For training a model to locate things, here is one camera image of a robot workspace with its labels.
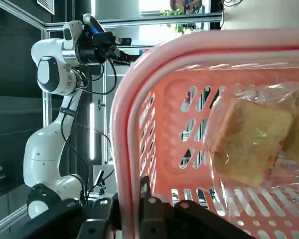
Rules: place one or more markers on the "green plant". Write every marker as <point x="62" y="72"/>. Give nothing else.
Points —
<point x="179" y="23"/>

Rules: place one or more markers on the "white light bar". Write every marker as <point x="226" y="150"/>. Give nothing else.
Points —
<point x="92" y="132"/>

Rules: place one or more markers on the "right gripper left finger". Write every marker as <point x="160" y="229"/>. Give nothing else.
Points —
<point x="72" y="221"/>

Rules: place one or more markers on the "small pink plastic basket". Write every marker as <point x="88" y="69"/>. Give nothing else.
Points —
<point x="184" y="62"/>

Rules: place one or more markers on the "person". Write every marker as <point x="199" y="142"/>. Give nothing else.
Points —
<point x="187" y="5"/>

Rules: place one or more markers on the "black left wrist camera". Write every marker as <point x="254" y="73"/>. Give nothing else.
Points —
<point x="125" y="41"/>

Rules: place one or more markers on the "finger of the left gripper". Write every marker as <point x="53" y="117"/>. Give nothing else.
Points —
<point x="127" y="62"/>
<point x="118" y="53"/>

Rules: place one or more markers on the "vent grille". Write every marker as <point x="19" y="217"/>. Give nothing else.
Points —
<point x="46" y="6"/>

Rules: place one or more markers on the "black camera on stand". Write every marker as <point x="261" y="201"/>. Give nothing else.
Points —
<point x="99" y="178"/>

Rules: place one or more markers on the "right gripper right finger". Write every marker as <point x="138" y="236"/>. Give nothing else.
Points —
<point x="169" y="224"/>

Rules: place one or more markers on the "aluminium frame beam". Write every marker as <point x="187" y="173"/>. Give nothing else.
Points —
<point x="46" y="74"/>

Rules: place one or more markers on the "aluminium frame post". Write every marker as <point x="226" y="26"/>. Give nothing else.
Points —
<point x="139" y="21"/>

